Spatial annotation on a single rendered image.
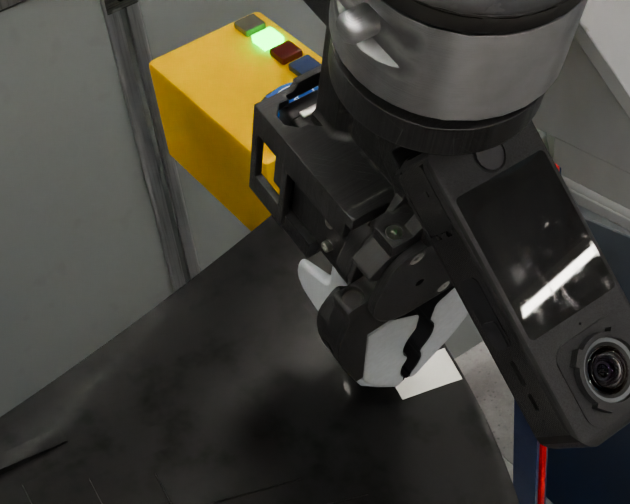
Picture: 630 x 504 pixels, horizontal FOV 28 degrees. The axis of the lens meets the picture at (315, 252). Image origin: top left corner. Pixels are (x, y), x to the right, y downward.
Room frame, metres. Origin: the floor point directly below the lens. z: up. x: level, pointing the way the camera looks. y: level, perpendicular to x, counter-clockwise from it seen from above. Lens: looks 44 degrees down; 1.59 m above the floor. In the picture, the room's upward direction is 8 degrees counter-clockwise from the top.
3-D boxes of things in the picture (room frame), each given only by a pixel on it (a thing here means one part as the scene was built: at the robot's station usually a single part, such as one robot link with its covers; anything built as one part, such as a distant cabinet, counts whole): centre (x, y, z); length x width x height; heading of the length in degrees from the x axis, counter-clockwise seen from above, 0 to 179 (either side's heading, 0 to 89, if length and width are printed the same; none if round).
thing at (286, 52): (0.75, 0.00, 1.08); 0.02 x 0.02 x 0.01; 30
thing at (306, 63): (0.73, -0.01, 1.08); 0.02 x 0.02 x 0.01; 30
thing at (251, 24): (0.80, 0.02, 1.08); 0.02 x 0.02 x 0.01; 30
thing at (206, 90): (0.73, 0.02, 1.02); 0.16 x 0.10 x 0.11; 30
